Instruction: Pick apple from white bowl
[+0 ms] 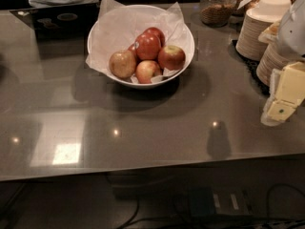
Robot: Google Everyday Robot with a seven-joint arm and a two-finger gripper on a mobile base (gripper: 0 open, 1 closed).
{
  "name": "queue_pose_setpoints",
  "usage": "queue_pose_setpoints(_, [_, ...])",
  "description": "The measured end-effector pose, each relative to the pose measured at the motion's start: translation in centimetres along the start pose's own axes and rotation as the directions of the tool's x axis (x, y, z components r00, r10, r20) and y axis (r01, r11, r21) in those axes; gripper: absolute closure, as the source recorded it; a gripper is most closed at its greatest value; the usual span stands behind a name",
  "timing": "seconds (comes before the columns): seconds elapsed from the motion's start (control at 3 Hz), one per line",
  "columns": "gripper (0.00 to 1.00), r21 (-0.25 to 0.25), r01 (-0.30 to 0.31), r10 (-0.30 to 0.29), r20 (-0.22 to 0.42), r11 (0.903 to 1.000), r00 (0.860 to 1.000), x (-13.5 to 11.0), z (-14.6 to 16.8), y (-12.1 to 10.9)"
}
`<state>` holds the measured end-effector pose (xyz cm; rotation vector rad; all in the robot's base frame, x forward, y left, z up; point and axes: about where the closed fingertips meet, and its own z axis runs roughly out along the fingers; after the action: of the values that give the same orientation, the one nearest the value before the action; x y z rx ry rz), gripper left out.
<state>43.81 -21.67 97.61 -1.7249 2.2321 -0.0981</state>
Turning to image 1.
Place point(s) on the white ceramic bowl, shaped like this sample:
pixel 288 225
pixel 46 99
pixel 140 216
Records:
pixel 187 42

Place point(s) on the white paper bowl liner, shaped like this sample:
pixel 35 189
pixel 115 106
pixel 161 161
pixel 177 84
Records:
pixel 117 29

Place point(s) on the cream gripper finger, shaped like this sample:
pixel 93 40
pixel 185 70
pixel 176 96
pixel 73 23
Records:
pixel 276 112
pixel 270 34

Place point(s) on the black mat under plates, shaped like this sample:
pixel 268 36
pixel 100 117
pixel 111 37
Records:
pixel 251 66

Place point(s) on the black laptop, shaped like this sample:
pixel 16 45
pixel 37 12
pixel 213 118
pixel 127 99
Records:
pixel 59 22

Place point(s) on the paper plate stack front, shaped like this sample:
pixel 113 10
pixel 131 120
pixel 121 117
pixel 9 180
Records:
pixel 270 60

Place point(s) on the paper plate stack back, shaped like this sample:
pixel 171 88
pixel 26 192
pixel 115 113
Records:
pixel 254 24

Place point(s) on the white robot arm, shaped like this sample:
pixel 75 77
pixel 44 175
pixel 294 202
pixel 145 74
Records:
pixel 290 40

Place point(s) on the glass jar with nuts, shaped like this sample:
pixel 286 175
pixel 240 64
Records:
pixel 216 13

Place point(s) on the dark box on floor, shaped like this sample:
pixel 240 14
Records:
pixel 208 202

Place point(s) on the red apple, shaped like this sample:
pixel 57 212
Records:
pixel 157 32
pixel 147 46
pixel 171 57

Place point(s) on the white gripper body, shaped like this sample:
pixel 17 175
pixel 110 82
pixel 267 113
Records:
pixel 293 32

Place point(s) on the red apple back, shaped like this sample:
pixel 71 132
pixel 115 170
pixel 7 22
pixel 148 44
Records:
pixel 157 32

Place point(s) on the red-yellow apple front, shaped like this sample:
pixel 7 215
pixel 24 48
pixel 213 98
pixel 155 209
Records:
pixel 146 70

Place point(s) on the white paper bowl stack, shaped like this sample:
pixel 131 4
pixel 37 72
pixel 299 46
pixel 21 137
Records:
pixel 270 10

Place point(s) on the yellowish apple left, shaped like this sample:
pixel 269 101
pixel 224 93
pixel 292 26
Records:
pixel 122 64

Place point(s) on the paper plate stack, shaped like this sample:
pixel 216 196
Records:
pixel 254 24
pixel 270 60

